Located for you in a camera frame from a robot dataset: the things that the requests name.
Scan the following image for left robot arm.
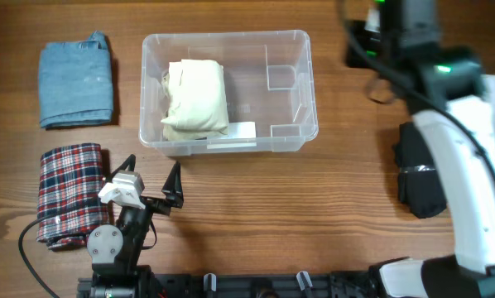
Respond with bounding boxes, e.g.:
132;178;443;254
76;155;184;298

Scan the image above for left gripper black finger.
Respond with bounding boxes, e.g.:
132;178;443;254
105;154;136;182
161;161;184;209

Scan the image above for cream cloth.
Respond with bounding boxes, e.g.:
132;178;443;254
161;59;229;142

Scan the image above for black cloth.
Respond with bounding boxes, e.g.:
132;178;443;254
392;123;447;219

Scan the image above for folded blue denim cloth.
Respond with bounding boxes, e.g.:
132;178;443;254
38;31;113;129

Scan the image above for clear plastic storage container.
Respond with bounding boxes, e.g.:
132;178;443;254
139;30;319;156

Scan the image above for red plaid cloth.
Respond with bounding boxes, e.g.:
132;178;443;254
36;143;109;251

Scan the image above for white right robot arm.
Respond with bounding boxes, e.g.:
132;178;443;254
348;0;495;297

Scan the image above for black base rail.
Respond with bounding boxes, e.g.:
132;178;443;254
77;271;380;298

